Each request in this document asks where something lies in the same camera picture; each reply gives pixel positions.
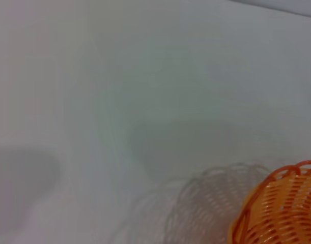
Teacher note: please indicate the orange woven plastic basket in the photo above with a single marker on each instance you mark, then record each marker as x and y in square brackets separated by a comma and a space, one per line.
[285, 203]

